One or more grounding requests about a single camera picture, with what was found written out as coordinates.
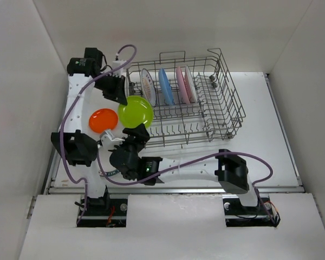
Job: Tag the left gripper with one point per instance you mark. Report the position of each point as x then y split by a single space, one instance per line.
117 93

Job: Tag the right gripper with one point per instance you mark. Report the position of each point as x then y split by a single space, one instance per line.
142 134

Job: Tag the lime green plate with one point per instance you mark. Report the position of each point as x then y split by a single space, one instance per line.
137 111

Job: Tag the white plate teal rim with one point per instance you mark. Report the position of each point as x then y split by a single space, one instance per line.
109 174

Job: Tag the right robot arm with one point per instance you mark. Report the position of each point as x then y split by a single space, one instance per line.
226 168

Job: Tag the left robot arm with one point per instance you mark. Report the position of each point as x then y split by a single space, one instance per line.
78 150

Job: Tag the white plate orange sunburst pattern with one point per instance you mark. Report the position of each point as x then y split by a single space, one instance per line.
147 87

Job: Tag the blue plate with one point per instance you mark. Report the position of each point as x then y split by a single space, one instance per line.
165 87

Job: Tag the pink plate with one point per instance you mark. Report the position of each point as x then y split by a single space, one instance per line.
181 85

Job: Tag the plain white plate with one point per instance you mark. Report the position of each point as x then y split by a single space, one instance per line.
190 87

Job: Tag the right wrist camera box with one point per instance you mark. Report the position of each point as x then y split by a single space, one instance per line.
108 140

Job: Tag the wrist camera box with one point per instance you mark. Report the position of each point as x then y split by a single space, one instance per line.
117 63
108 140

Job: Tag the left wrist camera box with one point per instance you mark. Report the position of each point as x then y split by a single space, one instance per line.
117 63

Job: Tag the left aluminium rail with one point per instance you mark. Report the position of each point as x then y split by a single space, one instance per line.
51 172

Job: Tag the front aluminium rail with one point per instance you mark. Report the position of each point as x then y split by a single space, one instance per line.
147 190

